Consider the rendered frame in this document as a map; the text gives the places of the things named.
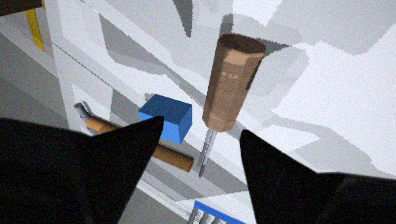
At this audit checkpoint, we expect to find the blue cube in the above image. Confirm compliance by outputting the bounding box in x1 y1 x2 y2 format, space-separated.
138 94 192 145

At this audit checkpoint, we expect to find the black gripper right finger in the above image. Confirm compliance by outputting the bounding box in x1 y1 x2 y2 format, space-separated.
240 129 396 224

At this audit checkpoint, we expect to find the blue flat strip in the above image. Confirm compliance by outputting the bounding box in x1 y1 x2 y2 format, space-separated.
194 200 246 224

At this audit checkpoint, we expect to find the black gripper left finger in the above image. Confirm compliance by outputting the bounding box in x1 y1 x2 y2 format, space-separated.
0 115 164 224

